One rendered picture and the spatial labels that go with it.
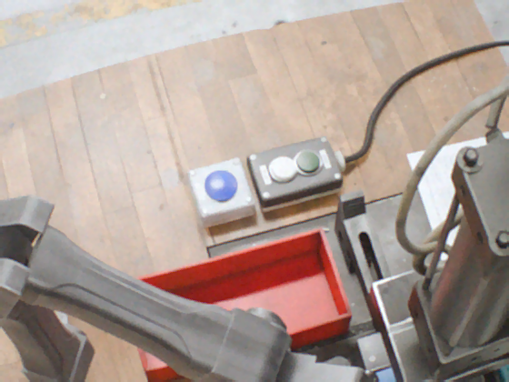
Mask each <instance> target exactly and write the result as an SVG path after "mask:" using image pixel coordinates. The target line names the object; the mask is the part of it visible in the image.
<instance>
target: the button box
mask: <svg viewBox="0 0 509 382"><path fill-rule="evenodd" d="M508 45H509V40H507V41H504V40H501V41H496V42H495V41H493V42H490V43H483V44H480V45H473V46H471V47H466V48H463V49H461V50H457V51H454V52H452V53H448V54H446V55H442V56H438V57H436V58H435V59H433V60H432V59H431V60H429V61H427V62H426V63H424V64H420V65H419V66H417V67H415V68H414V69H413V70H410V71H408V72H407V73H405V74H404V75H403V76H401V77H399V78H398V79H396V81H395V82H394V83H393V84H392V85H391V86H390V87H389V88H388V90H387V91H386V92H385V93H384V95H383V96H382V97H381V99H380V100H379V103H378V104H377V105H376V107H375V108H374V111H373V112H372V114H371V115H370V117H369V122H368V125H367V129H366V134H365V139H364V143H363V145H362V147H361V148H360V150H358V152H356V153H354V154H352V155H349V156H343V155H342V154H341V153H340V152H339V151H338V152H335V153H333V151H332V148H331V145H330V143H329V140H328V138H327V136H321V137H317V138H314V139H309V140H305V141H302V142H299V143H295V144H291V145H287V146H280V147H277V148H274V149H269V150H265V151H262V152H258V153H253V154H251V155H248V156H247V169H248V172H249V176H250V178H251V181H252V184H253V187H254V192H255V193H256V194H257V197H258V200H259V204H260V207H261V209H262V211H264V212H265V211H269V210H274V209H277V208H280V207H284V206H291V205H294V204H298V203H302V201H306V200H309V199H313V198H317V197H320V196H326V195H331V194H334V193H337V192H340V191H341V190H342V187H343V182H344V178H343V176H342V173H341V172H344V171H345V165H346V164H349V163H352V162H354V161H356V159H357V160H358V158H359V159H360V157H362V156H364V154H365V153H366V151H367V150H368V148H369V146H370V143H371V140H372V136H373V131H374V122H375V119H376V118H377V117H378V115H379V113H380V112H381V110H382V109H383V107H384V104H385V103H386V101H387V100H388V99H389V97H391V96H392V95H393V92H394V91H395V90H396V89H397V88H398V87H399V86H400V84H402V83H404V82H405V81H407V80H408V79H409V78H410V77H412V76H413V75H416V74H418V73H420V72H421V71H423V70H424V69H427V68H429V67H430V66H432V65H437V64H439V63H442V62H443V61H447V60H449V59H451V58H454V57H458V56H460V55H466V54H469V53H471V52H476V51H479V50H482V49H483V50H485V49H487V48H490V47H492V48H494V47H497V46H508ZM306 150H310V151H314V153H316V154H317V155H318V157H319V159H320V165H319V167H318V170H317V171H315V172H314V173H312V174H307V173H303V172H301V170H300V169H299V168H298V167H297V164H296V159H297V157H298V156H299V155H300V153H301V152H303V151H306ZM280 157H285V158H289V159H291V160H292V161H293V162H294V164H295V173H294V176H293V177H291V178H289V179H286V180H281V179H278V178H276V177H275V176H274V175H273V172H272V165H273V162H274V161H275V160H276V159H278V158H280Z"/></svg>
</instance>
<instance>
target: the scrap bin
mask: <svg viewBox="0 0 509 382"><path fill-rule="evenodd" d="M135 278H137V279H140V280H142V281H144V282H146V283H148V284H150V285H151V286H152V287H155V288H158V289H160V290H162V291H165V292H167V293H170V294H172V295H175V296H178V297H182V298H184V299H187V300H190V301H194V302H197V303H201V304H206V305H217V306H219V307H221V308H224V309H227V310H229V311H230V310H231V309H233V308H234V307H239V308H241V309H243V310H246V311H247V309H248V308H250V307H261V308H265V309H268V310H271V311H273V312H275V313H276V314H277V315H278V316H279V317H280V318H281V319H282V320H283V321H284V323H285V325H286V326H287V329H286V331H287V332H288V333H289V335H290V338H292V339H293V342H292V345H291V350H293V349H297V348H299V347H305V346H307V345H309V344H312V343H315V342H318V341H322V340H325V339H328V338H332V337H338V336H341V335H342V334H344V333H347V332H348V330H349V327H350V322H351V318H352V313H351V311H352V310H351V308H350V305H349V303H348V300H347V297H346V295H345V292H344V288H343V286H342V284H343V283H342V280H341V277H340V276H339V273H338V270H337V268H336V265H335V261H334V258H333V255H332V252H331V250H330V247H329V245H328V242H327V240H326V236H325V233H324V230H323V228H322V227H321V228H317V229H314V230H311V231H307V232H303V234H300V235H296V236H290V237H286V238H282V239H278V240H275V241H271V242H267V243H264V244H261V245H257V246H254V247H250V248H247V249H243V250H239V251H235V252H232V253H229V254H224V255H221V256H215V257H210V258H207V259H204V260H200V261H196V262H193V263H189V264H185V265H182V266H175V267H172V268H168V269H165V270H161V271H158V272H154V273H151V274H148V275H143V276H138V277H135ZM137 350H138V354H139V357H140V360H141V361H142V364H143V367H144V370H145V375H146V379H147V382H168V381H175V380H178V379H181V378H185V377H184V376H181V375H179V374H177V373H176V371H175V370H173V369H172V368H170V367H169V366H168V365H167V364H165V363H164V362H161V361H160V360H158V359H157V358H155V357H153V356H151V355H150V354H148V353H146V352H144V351H143V350H142V349H141V348H140V347H137Z"/></svg>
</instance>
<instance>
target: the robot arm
mask: <svg viewBox="0 0 509 382"><path fill-rule="evenodd" d="M54 206H55V204H53V203H52V202H50V201H48V200H46V199H43V198H42V197H40V196H36V195H24V196H17V197H12V198H7V199H3V200H0V327H1V328H2V329H3V330H4V332H5V333H6V335H7V336H8V337H9V339H10V340H11V341H12V343H13V344H14V345H15V348H16V349H17V351H18V353H19V356H20V360H21V361H22V363H23V368H22V370H21V371H22V373H23V374H24V375H25V377H26V378H27V379H28V380H29V381H30V382H86V378H87V374H88V371H89V368H90V366H91V363H92V360H93V358H94V356H95V349H94V347H93V346H92V344H91V342H90V341H89V339H88V337H87V334H86V333H85V332H84V331H83V330H81V329H79V328H77V327H73V326H70V325H69V323H68V320H67V317H66V315H65V314H67V315H69V316H72V317H75V318H78V319H79V320H81V321H83V322H85V323H87V324H89V325H91V326H93V327H97V328H99V329H102V330H104V331H105V332H106V333H107V334H110V335H112V336H114V337H118V338H120V339H122V340H124V341H126V342H128V343H130V344H133V345H135V346H137V347H140V348H141V349H142V350H143V351H144V352H146V353H148V354H150V355H151V356H153V357H155V358H157V359H158V360H160V361H161V362H164V363H165V364H167V365H168V366H169V367H170V368H172V369H173V370H175V371H176V373H177V374H179V375H181V376H184V377H187V378H189V379H192V381H191V382H379V377H378V376H377V374H376V373H373V372H371V373H368V372H365V371H364V370H363V369H362V368H358V367H349V365H348V363H347V361H346V359H344V358H343V357H336V358H334V359H331V360H329V361H326V362H324V363H322V364H320V363H318V362H319V358H318V357H316V356H311V355H305V354H299V353H295V354H294V353H291V345H292V342H293V339H292V338H290V335H289V333H288V332H287V331H286V329H287V326H286V325H285V323H284V321H283V320H282V319H281V318H280V317H279V316H278V315H277V314H276V313H275V312H273V311H271V310H268V309H265V308H261V307H250V308H248V309H247V311H246V310H243V309H241V308H239V307H234V308H233V309H231V310H230V311H229V310H227V309H224V308H221V307H219V306H217V305H206V304H201V303H197V302H194V301H190V300H187V299H184V298H182V297H178V296H175V295H172V294H170V293H167V292H165V291H162V290H160V289H158V288H155V287H153V286H151V285H150V284H148V283H146V282H144V281H142V280H140V279H137V278H134V277H132V276H129V275H127V274H125V273H124V272H123V271H121V270H119V269H117V268H114V267H112V266H109V265H107V264H106V263H104V262H102V261H100V260H99V259H98V258H96V257H95V256H92V255H90V254H89V253H87V252H86V251H84V250H83V249H82V248H80V247H79V246H77V245H76V244H75V242H74V241H73V240H71V239H70V238H68V237H67V236H66V235H65V233H64V232H62V231H60V230H58V229H56V228H54V227H52V226H49V225H48V222H49V220H50V218H51V215H52V214H53V208H54ZM39 234H40V235H39ZM38 235H39V237H38V238H37V236H38ZM36 238H37V239H36ZM35 240H36V243H35V245H34V246H33V243H34V241H35ZM55 310H56V311H57V312H60V313H56V312H55Z"/></svg>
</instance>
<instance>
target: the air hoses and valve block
mask: <svg viewBox="0 0 509 382"><path fill-rule="evenodd" d="M507 95H509V73H508V75H507V76H506V77H505V79H503V80H502V83H501V84H500V85H499V86H498V85H497V86H495V87H494V88H493V89H491V90H490V91H486V92H485V93H483V94H482V95H480V96H478V97H477V98H476V99H475V100H473V102H471V103H470V104H468V105H467V106H465V107H464V108H463V109H462V110H461V111H459V113H458V114H456V115H455V116H454V117H453V118H452V119H451V120H450V121H449V122H448V124H447V125H446V126H443V127H442V130H441V131H440V132H439V133H438V134H437V135H436V137H435V138H434V140H433V141H432V142H431V143H430V145H429V146H428V147H427V149H426V150H425V151H424V153H423V155H422V157H421V158H420V160H419V161H418V163H417V164H416V166H415V167H414V171H413V173H412V174H411V175H410V177H409V179H408V181H407V183H406V185H405V188H404V193H403V196H402V199H401V202H400V205H399V208H398V212H397V216H396V220H395V233H396V240H397V242H398V243H399V245H400V246H401V247H402V248H403V249H404V250H405V251H407V252H408V253H410V254H413V255H414V256H413V269H414V271H415V272H416V273H418V274H419V275H421V276H425V275H426V272H427V269H428V267H429V264H426V263H425V260H426V258H427V257H428V256H429V254H432V253H434V250H435V247H436V244H437V242H438V239H439V236H440V235H441V232H442V229H443V227H444V221H443V222H441V223H440V224H439V225H438V226H436V227H435V229H434V231H432V232H431V233H430V234H429V235H428V236H427V237H426V238H425V239H424V240H423V243H422V244H421V245H416V244H414V243H412V242H411V240H410V239H409V238H408V236H407V234H406V230H405V226H406V219H407V216H408V213H409V210H410V206H411V204H412V201H413V199H414V195H415V193H416V191H417V187H418V185H419V184H420V182H421V180H422V178H423V177H424V174H425V173H426V170H427V169H428V167H429V166H430V165H431V164H432V163H433V161H434V158H435V157H436V156H437V155H438V154H439V152H440V151H441V149H442V148H443V146H444V145H445V144H446V142H447V141H448V140H450V139H451V138H452V135H454V134H455V133H456V132H457V130H458V129H459V128H460V127H461V126H462V125H463V124H465V123H466V122H468V120H469V119H471V118H472V117H473V116H474V115H475V114H477V113H479V112H480V111H482V109H484V108H485V107H486V106H489V105H491V108H490V110H489V113H488V117H487V121H486V124H485V127H486V128H490V129H495V128H497V125H498V122H499V117H500V114H501V113H502V108H503V106H504V101H505V99H506V98H507ZM463 215H464V211H463V209H462V207H461V206H460V208H459V209H458V211H457V214H456V217H455V219H454V222H453V225H452V228H451V231H452V230H454V229H455V228H457V227H458V226H459V225H460V223H461V220H462V218H463ZM451 247H452V246H450V245H448V244H447V243H446V244H445V247H444V251H443V253H445V254H446V255H447V256H448V254H449V252H450V249H451ZM443 267H444V264H442V265H437V268H436V270H435V272H434V273H435V274H436V273H440V272H442V270H443Z"/></svg>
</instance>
